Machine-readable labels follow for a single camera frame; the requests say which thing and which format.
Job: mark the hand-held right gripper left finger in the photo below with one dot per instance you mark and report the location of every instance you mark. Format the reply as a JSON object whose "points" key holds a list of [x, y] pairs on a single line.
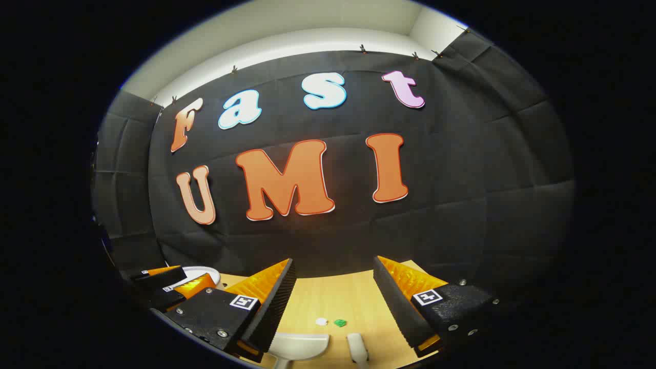
{"points": [[271, 307]]}

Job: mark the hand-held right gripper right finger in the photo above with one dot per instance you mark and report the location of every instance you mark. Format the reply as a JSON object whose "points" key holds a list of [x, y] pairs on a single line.
{"points": [[394, 302]]}

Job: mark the white ribbed garbage bin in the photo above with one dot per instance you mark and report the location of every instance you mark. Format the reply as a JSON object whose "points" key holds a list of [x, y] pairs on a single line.
{"points": [[210, 277]]}

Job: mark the wooden desktop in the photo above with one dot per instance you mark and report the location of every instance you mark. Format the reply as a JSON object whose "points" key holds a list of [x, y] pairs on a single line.
{"points": [[333, 297]]}

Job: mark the grey plastic dustpan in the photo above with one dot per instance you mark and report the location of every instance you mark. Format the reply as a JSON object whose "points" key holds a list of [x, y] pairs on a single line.
{"points": [[297, 346]]}

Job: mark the small white broom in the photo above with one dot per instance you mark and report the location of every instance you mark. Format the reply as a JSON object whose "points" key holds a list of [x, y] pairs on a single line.
{"points": [[357, 346]]}

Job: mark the black backdrop cloth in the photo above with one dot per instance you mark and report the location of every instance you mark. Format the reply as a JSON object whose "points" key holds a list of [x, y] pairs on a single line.
{"points": [[451, 205]]}

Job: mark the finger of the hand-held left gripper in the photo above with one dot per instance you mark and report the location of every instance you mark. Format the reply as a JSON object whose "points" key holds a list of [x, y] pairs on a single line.
{"points": [[192, 289], [159, 278]]}

